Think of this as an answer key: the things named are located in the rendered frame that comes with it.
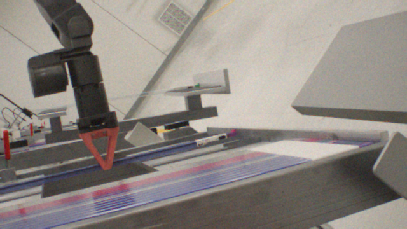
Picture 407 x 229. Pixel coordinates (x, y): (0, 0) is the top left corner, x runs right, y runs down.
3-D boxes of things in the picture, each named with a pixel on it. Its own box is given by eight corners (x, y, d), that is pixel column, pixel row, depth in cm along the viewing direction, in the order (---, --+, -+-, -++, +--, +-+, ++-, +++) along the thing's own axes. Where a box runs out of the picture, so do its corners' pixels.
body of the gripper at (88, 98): (81, 130, 88) (71, 87, 88) (77, 128, 98) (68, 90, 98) (117, 121, 90) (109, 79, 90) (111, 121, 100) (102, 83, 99)
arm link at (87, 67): (99, 47, 91) (93, 51, 97) (60, 55, 89) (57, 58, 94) (107, 86, 92) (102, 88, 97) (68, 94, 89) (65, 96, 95)
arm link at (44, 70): (86, 13, 90) (80, 27, 98) (20, 25, 86) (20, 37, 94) (102, 79, 90) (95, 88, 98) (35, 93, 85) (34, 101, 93)
